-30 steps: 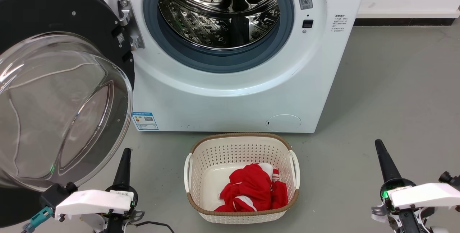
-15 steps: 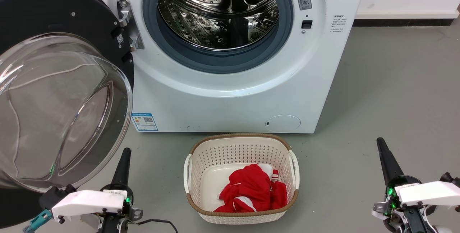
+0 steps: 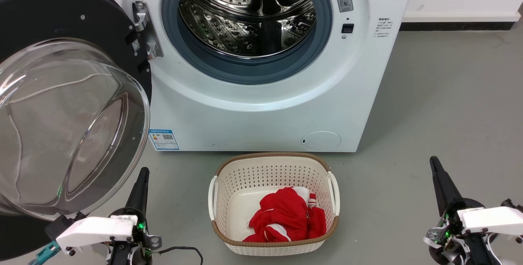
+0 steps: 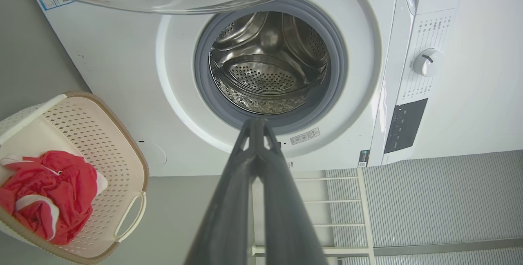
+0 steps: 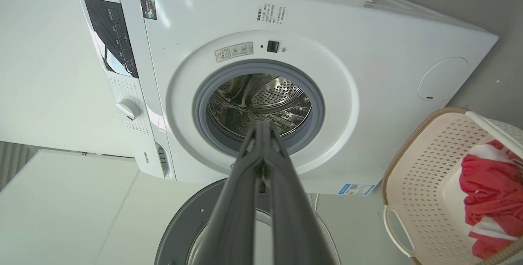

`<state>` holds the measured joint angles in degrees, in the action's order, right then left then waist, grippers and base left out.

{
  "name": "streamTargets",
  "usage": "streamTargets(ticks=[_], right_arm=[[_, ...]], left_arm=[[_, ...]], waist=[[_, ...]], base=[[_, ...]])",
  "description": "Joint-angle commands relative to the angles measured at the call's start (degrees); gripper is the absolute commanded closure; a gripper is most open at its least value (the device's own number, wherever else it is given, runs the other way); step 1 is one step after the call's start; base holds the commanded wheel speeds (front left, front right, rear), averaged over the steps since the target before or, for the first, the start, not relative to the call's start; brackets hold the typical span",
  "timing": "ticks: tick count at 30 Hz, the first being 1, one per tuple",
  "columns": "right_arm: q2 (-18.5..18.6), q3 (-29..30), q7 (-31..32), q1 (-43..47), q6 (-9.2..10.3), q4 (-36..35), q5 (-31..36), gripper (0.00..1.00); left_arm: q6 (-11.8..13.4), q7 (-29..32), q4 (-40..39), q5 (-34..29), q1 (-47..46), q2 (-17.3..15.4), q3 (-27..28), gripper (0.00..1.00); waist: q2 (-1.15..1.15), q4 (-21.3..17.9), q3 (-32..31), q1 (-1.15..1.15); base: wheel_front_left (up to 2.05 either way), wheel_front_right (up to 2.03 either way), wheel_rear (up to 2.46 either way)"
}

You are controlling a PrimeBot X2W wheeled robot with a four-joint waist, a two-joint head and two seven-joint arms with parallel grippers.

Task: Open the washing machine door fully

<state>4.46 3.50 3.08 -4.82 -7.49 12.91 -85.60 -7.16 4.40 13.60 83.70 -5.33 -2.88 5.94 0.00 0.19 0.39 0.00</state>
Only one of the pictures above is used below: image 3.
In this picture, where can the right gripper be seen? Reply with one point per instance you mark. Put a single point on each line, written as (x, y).
(466, 246)

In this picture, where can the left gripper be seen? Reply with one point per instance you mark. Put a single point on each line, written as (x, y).
(141, 232)

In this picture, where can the washer door glass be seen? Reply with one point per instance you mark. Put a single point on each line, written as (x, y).
(53, 20)

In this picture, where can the white washing machine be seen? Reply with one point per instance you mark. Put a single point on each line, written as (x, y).
(253, 126)

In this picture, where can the metal door hinge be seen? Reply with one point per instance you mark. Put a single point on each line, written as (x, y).
(144, 20)

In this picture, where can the black door latch socket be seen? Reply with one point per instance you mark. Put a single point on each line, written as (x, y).
(347, 28)

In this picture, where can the blue energy label sticker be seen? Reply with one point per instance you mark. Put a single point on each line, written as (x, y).
(164, 139)

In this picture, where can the round white filter cover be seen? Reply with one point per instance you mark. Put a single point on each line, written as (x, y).
(321, 140)

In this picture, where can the beige perforated laundry basket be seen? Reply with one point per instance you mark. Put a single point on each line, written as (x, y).
(278, 171)

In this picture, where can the red and white garment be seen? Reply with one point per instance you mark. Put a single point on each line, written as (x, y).
(282, 216)

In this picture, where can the black baseboard strip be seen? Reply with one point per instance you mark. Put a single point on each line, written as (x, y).
(457, 26)

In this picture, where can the stainless steel drum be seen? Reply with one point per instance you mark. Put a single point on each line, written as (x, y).
(229, 24)

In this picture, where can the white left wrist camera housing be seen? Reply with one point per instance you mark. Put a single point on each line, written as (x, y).
(94, 230)

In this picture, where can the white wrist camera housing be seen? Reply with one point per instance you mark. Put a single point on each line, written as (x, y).
(94, 230)
(494, 220)

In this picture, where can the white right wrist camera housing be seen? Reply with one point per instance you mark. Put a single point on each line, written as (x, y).
(494, 220)

